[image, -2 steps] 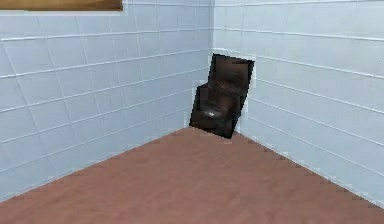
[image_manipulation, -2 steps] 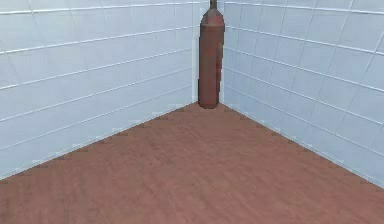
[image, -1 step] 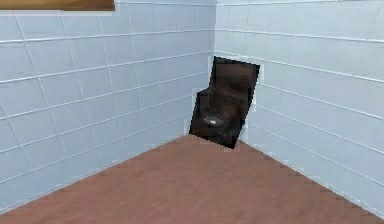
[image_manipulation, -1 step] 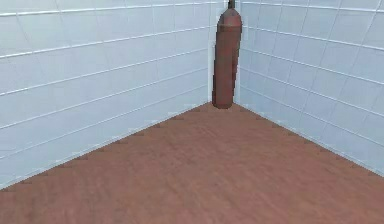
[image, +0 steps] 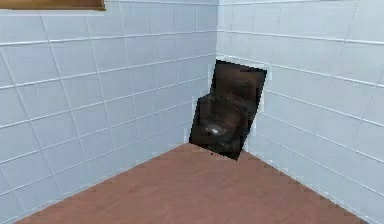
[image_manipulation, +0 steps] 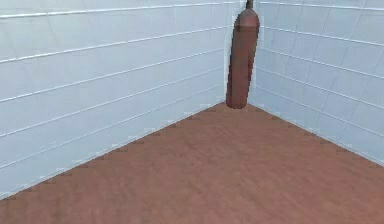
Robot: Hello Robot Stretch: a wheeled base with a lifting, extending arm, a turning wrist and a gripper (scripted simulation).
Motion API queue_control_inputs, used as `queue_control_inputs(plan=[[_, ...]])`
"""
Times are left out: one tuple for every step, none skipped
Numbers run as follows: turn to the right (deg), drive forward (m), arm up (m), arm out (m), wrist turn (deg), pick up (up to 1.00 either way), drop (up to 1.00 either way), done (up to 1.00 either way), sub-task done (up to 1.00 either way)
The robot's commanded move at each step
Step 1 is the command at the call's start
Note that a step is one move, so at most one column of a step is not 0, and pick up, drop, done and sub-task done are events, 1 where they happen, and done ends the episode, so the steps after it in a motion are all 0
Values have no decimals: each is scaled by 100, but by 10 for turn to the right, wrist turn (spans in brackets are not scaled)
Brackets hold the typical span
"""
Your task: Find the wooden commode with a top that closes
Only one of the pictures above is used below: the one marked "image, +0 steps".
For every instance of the brown wooden framed window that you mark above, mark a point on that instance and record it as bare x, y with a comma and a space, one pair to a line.
50, 4

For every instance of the dark wooden commode with lid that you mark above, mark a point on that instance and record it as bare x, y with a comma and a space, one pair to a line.
224, 113

